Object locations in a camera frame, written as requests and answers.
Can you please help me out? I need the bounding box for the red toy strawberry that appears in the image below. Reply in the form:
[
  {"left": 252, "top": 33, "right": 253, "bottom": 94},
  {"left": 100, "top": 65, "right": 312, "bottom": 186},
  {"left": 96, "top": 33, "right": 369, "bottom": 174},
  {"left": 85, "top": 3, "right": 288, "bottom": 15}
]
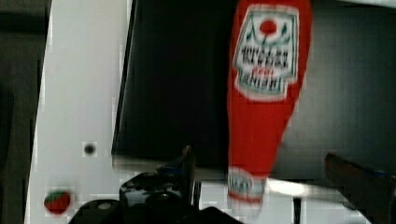
[{"left": 44, "top": 190, "right": 71, "bottom": 215}]

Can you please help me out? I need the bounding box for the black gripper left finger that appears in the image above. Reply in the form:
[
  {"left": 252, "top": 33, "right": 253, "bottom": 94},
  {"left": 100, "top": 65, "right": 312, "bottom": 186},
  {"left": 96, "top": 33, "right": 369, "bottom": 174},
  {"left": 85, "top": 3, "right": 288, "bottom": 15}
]
[{"left": 119, "top": 145, "right": 195, "bottom": 207}]

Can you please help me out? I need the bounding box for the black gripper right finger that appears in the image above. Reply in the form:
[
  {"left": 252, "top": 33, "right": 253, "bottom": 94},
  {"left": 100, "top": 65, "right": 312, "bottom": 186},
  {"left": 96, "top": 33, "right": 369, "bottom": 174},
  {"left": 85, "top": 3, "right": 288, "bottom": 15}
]
[{"left": 324, "top": 153, "right": 396, "bottom": 224}]

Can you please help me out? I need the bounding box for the red plush ketchup bottle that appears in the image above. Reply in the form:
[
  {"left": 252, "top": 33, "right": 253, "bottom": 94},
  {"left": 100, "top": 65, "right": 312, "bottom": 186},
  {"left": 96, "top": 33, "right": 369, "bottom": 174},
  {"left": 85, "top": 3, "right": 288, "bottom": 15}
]
[{"left": 227, "top": 0, "right": 313, "bottom": 217}]

